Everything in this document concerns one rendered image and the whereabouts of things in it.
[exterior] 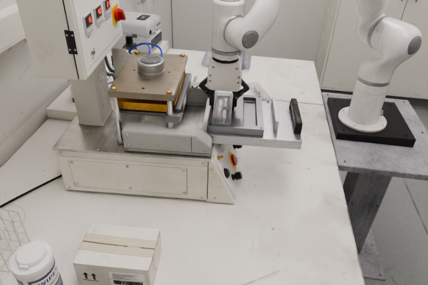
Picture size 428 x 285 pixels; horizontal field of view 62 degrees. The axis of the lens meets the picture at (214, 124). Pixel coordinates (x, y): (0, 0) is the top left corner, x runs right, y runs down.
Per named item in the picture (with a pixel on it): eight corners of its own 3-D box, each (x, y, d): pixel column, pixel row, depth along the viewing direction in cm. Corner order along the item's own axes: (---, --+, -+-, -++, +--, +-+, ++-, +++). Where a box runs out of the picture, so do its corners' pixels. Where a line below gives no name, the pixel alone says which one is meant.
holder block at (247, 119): (207, 132, 104) (207, 125, 103) (212, 98, 121) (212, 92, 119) (263, 136, 104) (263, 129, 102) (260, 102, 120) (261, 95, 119)
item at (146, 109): (116, 112, 102) (112, 83, 97) (135, 78, 121) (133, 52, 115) (176, 117, 102) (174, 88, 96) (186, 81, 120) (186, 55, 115)
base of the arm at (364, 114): (373, 107, 157) (385, 69, 147) (395, 132, 141) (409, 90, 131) (331, 108, 156) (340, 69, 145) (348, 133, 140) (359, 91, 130)
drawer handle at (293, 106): (293, 133, 105) (296, 123, 103) (288, 107, 118) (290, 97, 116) (300, 134, 105) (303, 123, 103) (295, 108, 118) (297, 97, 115)
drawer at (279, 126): (200, 144, 106) (200, 123, 101) (207, 106, 124) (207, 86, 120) (300, 151, 105) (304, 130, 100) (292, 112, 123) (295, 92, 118)
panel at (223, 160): (235, 199, 112) (211, 156, 103) (236, 142, 137) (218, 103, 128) (241, 198, 111) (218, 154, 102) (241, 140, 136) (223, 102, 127)
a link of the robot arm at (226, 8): (248, 50, 98) (231, 39, 104) (253, 1, 90) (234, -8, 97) (221, 55, 94) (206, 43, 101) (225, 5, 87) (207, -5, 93)
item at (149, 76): (89, 117, 100) (81, 76, 93) (121, 70, 126) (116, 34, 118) (174, 123, 99) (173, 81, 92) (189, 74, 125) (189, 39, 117)
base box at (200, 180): (66, 192, 113) (54, 149, 103) (104, 126, 144) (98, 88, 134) (234, 205, 111) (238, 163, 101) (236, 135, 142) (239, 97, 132)
